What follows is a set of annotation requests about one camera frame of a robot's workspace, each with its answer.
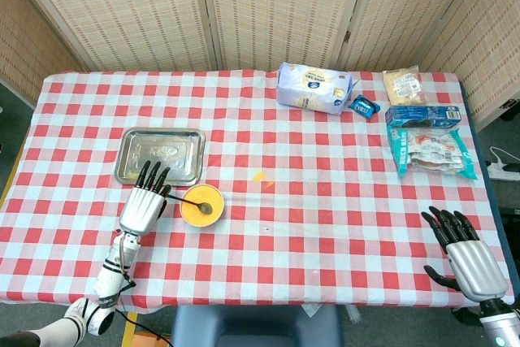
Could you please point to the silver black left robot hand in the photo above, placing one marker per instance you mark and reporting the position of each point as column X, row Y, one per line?
column 140, row 209

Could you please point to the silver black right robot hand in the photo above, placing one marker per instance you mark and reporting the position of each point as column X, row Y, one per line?
column 475, row 265

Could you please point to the metal spoon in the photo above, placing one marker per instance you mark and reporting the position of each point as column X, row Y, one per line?
column 205, row 208

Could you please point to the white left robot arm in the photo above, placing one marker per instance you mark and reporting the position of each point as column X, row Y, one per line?
column 111, row 278

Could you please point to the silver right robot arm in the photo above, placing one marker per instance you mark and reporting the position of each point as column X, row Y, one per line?
column 499, row 326

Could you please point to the yellow bowl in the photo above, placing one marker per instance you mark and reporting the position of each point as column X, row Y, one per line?
column 195, row 215

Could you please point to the rectangular steel tray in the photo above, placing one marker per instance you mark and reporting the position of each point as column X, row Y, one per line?
column 178, row 152

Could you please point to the white power strip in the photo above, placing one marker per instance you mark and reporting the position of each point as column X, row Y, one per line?
column 503, row 172

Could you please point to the teal snack bag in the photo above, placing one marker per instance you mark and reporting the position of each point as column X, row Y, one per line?
column 430, row 152

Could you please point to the spilled yellow powder patch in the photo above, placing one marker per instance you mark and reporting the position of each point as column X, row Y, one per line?
column 258, row 176

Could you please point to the orange box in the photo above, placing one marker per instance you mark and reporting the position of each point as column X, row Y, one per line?
column 148, row 341

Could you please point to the blue cookie box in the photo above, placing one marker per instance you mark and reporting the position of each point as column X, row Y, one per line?
column 422, row 115

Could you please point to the red white checkered tablecloth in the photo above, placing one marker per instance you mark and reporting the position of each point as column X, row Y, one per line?
column 304, row 221

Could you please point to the dark blue chair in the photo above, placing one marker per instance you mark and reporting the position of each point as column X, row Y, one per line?
column 256, row 326

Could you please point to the clear bag of beige food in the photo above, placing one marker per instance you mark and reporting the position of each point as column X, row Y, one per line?
column 404, row 87

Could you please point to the small blue snack packet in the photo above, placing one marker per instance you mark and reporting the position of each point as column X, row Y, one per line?
column 363, row 107

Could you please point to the woven folding screen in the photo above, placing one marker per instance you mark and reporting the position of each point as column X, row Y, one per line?
column 130, row 9

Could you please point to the pale blue flour bag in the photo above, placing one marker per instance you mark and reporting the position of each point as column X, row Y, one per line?
column 308, row 87

